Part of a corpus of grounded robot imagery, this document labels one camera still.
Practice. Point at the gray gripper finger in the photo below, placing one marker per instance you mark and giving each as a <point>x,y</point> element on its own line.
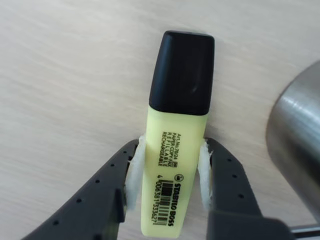
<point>232,190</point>
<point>95,195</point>

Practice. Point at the yellow highlighter with black cap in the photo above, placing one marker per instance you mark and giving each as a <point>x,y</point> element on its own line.
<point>175,155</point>

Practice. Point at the silver metal cup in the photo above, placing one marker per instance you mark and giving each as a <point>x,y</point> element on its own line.
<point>297,140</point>

